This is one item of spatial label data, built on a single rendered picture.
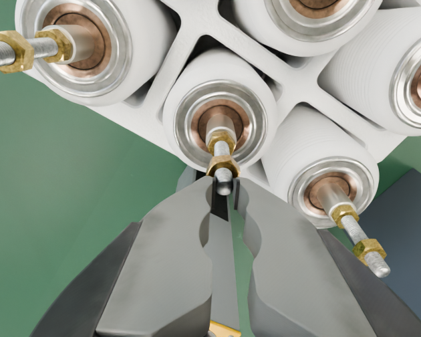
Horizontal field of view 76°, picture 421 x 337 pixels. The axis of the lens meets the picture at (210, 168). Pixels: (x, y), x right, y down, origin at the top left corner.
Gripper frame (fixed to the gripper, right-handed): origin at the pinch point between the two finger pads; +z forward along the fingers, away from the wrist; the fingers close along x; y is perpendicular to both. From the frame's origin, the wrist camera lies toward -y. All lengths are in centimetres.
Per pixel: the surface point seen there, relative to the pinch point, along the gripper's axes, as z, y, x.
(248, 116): 9.2, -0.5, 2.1
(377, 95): 9.8, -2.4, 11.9
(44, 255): 35, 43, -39
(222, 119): 8.2, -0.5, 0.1
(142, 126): 16.6, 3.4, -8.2
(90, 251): 35, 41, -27
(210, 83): 9.0, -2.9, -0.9
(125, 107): 16.6, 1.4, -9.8
